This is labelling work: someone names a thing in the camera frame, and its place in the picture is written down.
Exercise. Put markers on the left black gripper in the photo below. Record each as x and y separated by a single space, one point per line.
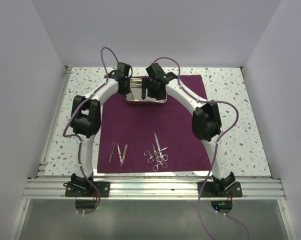
127 90

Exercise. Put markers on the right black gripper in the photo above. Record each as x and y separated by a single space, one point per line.
146 83

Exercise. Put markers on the steel instrument tray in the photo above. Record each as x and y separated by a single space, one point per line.
136 90

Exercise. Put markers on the purple cloth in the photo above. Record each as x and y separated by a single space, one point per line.
135 125

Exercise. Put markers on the steel forceps tweezers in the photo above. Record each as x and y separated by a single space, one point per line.
112 151

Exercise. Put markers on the curved tip steel tweezers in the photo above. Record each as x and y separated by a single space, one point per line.
122 155

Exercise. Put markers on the steel hemostat forceps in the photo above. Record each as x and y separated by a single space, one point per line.
161 160
151 155

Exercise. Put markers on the steel surgical scissors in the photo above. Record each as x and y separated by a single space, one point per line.
158 146

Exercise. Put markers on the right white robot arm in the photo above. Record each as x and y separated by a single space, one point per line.
206 120

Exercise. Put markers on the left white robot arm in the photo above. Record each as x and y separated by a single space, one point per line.
86 119

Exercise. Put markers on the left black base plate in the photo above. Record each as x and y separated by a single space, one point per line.
79 187

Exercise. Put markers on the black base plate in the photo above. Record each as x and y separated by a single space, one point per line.
79 187
226 187

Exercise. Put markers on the aluminium frame rail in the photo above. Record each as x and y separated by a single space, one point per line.
157 205

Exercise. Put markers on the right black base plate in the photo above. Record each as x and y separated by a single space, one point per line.
226 187

